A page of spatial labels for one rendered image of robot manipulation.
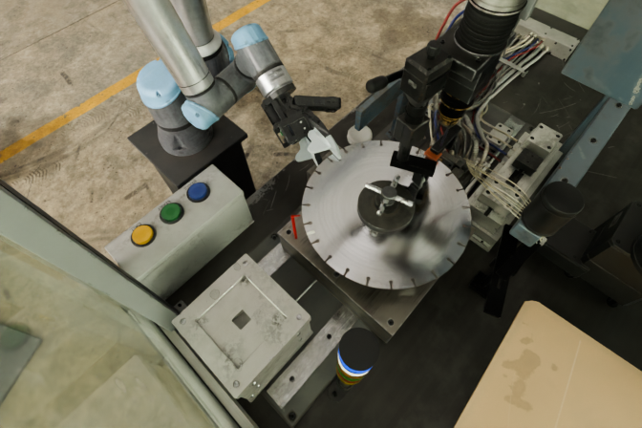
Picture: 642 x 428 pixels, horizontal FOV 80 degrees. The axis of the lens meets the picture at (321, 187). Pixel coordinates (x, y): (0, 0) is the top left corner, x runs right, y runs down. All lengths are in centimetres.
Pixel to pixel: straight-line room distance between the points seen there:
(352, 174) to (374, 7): 224
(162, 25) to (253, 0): 225
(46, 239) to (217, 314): 35
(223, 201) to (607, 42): 70
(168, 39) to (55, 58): 224
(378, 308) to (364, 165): 29
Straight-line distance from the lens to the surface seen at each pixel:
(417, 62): 57
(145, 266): 84
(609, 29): 63
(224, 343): 75
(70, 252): 55
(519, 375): 95
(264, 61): 87
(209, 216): 84
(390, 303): 80
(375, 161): 82
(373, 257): 72
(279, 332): 73
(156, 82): 102
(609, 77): 66
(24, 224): 49
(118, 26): 312
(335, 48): 259
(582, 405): 99
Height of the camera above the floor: 161
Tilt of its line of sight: 58 degrees down
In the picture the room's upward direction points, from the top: 2 degrees counter-clockwise
